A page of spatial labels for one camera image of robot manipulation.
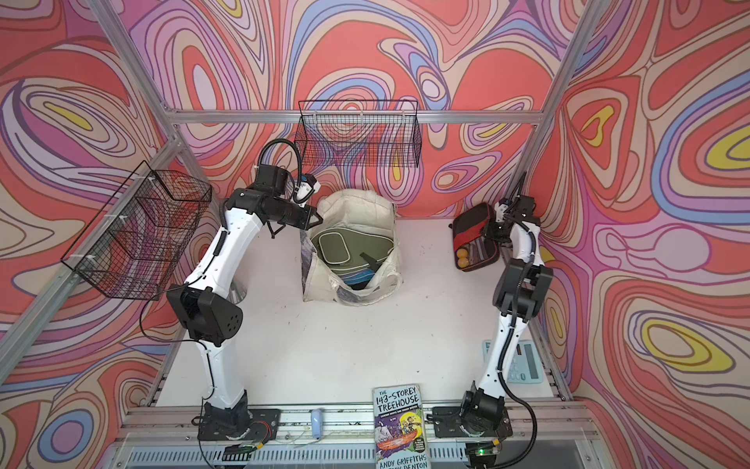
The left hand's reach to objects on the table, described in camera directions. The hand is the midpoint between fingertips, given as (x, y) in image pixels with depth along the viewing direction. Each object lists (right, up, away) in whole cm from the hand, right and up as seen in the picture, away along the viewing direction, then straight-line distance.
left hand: (324, 219), depth 83 cm
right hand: (+56, -4, +21) cm, 60 cm away
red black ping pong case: (+50, -9, +20) cm, 55 cm away
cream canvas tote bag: (+10, +4, +8) cm, 13 cm away
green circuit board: (-20, -60, -12) cm, 64 cm away
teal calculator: (+57, -41, -3) cm, 70 cm away
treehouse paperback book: (+21, -55, -14) cm, 61 cm away
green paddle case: (+7, -9, +4) cm, 13 cm away
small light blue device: (0, -52, -12) cm, 53 cm away
